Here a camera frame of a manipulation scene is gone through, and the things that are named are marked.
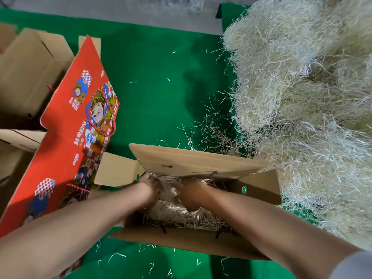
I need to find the person's left hand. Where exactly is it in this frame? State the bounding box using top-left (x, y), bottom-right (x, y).
top-left (125, 174), bottom-right (160, 210)

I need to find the person's right hand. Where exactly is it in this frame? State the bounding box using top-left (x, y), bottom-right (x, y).
top-left (173, 178), bottom-right (219, 214)

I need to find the small straw filler clump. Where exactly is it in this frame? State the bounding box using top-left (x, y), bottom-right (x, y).
top-left (142, 174), bottom-right (233, 233)

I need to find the red cardboard box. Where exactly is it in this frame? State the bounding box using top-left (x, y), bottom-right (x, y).
top-left (93, 142), bottom-right (282, 260)

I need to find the group of red boxes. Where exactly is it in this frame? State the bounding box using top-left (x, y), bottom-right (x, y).
top-left (0, 23), bottom-right (120, 279)

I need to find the pile of wood wool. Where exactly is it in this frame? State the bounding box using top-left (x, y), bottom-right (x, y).
top-left (222, 0), bottom-right (372, 250)

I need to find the person's right forearm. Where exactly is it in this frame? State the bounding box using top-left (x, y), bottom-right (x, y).
top-left (206, 188), bottom-right (364, 279)

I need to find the person's left forearm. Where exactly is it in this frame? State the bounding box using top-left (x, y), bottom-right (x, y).
top-left (0, 183), bottom-right (143, 279)

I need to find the grey shirt sleeve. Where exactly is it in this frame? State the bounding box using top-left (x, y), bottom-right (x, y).
top-left (328, 250), bottom-right (372, 279)

